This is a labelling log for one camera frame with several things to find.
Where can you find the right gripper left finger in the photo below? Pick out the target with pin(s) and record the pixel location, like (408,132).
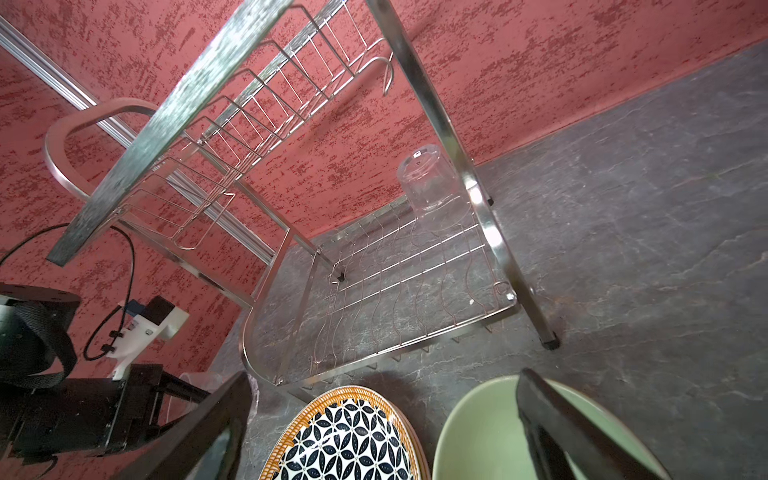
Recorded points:
(206,443)

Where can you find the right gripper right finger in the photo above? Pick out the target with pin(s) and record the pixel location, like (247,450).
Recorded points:
(559,436)

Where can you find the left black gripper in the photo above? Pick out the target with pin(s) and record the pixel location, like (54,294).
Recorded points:
(136,419)

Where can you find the pale green bowl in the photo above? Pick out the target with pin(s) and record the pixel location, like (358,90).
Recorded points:
(483,437)

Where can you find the white patterned deep plate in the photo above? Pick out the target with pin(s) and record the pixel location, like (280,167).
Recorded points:
(350,432)

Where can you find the clear glass cup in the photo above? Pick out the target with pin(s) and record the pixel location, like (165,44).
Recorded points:
(173,407)
(428,179)

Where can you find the steel two-tier dish rack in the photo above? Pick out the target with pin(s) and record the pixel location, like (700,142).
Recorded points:
(392,281)

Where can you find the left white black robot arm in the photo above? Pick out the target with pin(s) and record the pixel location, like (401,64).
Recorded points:
(45,411)

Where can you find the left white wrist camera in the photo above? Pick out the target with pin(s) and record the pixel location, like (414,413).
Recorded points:
(159,319)

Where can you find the left aluminium corner post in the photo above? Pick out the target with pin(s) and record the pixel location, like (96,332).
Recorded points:
(35,60)

